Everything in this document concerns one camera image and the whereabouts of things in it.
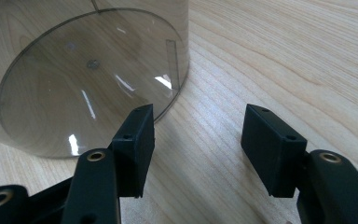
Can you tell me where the clear plastic cup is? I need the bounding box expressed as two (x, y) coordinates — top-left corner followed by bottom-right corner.
(0, 0), (190, 160)

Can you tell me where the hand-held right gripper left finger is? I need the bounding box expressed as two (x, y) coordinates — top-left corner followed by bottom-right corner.
(111, 104), (156, 199)

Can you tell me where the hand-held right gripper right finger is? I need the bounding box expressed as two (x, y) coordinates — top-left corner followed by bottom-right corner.
(241, 104), (308, 199)

